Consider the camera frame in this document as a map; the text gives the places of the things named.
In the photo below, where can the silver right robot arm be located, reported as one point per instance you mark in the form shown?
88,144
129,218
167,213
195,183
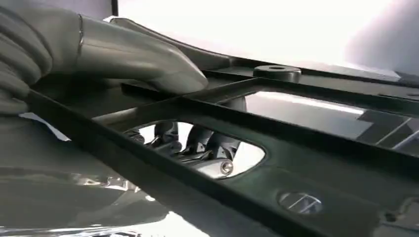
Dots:
23,49

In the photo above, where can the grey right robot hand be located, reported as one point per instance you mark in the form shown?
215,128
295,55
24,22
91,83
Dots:
131,55

